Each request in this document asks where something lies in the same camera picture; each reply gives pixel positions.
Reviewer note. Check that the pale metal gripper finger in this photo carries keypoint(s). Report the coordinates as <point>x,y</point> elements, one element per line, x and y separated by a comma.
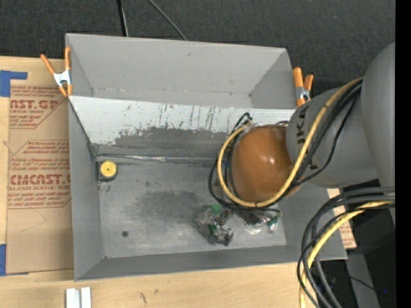
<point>222,235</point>
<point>203,224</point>

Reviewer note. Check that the yellow round disc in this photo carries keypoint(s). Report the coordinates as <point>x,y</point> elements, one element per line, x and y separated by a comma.
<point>108,169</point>

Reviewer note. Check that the black cylinder on white bracket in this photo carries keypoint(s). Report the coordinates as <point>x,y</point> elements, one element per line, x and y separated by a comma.
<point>249,219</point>

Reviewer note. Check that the grey metal bin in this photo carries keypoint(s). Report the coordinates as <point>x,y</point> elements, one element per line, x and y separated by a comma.
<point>167,210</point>

